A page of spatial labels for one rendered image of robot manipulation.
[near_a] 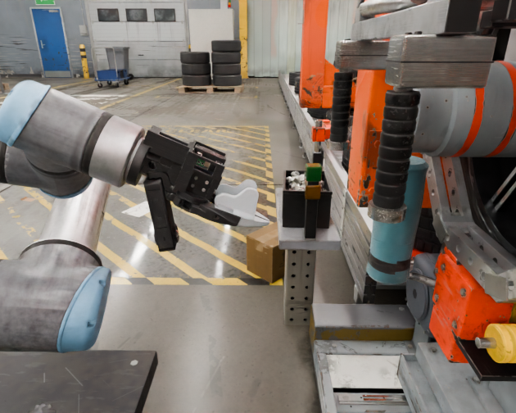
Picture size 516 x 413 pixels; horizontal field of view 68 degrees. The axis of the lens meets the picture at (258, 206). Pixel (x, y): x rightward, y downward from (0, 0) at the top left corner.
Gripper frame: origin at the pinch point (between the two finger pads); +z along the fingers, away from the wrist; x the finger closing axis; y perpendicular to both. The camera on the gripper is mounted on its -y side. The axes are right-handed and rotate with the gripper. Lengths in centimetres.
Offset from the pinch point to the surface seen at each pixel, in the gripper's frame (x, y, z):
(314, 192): 38.9, -1.6, 19.3
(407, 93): -13.0, 24.7, 4.3
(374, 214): -12.4, 11.5, 8.8
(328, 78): 237, 32, 58
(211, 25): 1110, 49, -87
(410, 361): 25, -31, 62
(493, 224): 10.6, 13.6, 44.2
